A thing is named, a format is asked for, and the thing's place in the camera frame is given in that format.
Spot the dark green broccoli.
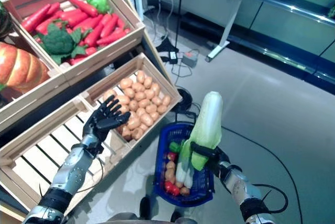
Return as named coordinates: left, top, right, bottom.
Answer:
left=33, top=23, right=88, bottom=65

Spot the wooden potato crate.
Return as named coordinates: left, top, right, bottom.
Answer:
left=78, top=52, right=183, bottom=149

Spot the red orange carrot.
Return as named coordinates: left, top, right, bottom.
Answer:
left=66, top=0, right=99, bottom=17
left=83, top=21, right=105, bottom=48
left=96, top=28, right=131, bottom=46
left=100, top=14, right=120, bottom=39
left=20, top=3, right=52, bottom=33

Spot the oblong orange pumpkin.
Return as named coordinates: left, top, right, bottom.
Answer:
left=0, top=42, right=50, bottom=94

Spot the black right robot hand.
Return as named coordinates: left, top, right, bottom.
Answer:
left=189, top=141, right=231, bottom=174

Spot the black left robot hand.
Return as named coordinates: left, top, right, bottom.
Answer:
left=83, top=95, right=131, bottom=143

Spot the blue plastic shopping basket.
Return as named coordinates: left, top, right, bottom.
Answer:
left=152, top=122, right=216, bottom=208

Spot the grey robot body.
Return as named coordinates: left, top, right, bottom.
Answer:
left=106, top=196, right=202, bottom=224

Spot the wooden display shelf frame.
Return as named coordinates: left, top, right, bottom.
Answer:
left=0, top=0, right=175, bottom=222

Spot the black tripod stand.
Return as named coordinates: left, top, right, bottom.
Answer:
left=155, top=0, right=187, bottom=55

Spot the black round floor base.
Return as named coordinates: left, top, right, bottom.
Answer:
left=175, top=87, right=194, bottom=111

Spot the red bell pepper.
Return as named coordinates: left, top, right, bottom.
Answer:
left=164, top=181, right=181, bottom=196

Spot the wide wooden pumpkin crate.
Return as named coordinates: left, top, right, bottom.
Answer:
left=0, top=19, right=71, bottom=133

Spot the grey power box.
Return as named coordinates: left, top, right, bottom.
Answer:
left=182, top=50, right=199, bottom=68

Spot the small light green lettuce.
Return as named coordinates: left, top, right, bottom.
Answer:
left=86, top=0, right=110, bottom=14

